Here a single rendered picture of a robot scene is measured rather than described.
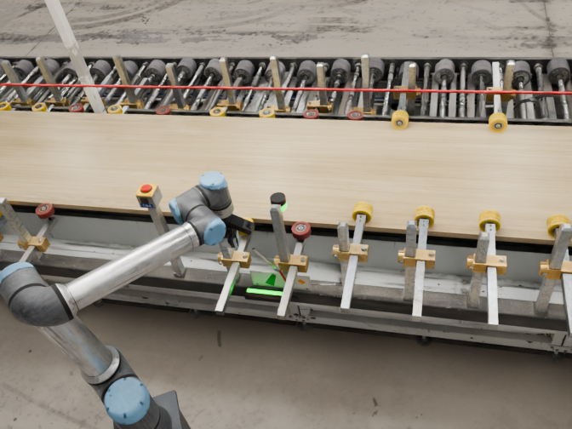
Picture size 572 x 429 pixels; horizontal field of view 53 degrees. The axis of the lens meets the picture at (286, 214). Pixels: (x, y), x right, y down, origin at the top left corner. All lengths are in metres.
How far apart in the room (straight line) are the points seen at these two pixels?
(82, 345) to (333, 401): 1.36
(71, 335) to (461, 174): 1.70
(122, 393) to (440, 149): 1.71
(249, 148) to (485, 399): 1.66
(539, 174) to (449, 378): 1.08
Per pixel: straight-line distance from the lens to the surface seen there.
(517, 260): 2.52
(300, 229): 2.39
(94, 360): 2.14
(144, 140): 3.10
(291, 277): 2.28
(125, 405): 2.14
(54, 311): 1.73
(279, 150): 2.80
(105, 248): 3.00
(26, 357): 3.62
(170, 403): 2.40
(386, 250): 2.50
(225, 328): 3.25
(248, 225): 2.10
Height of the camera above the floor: 2.64
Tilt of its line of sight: 45 degrees down
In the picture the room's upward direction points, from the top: 10 degrees counter-clockwise
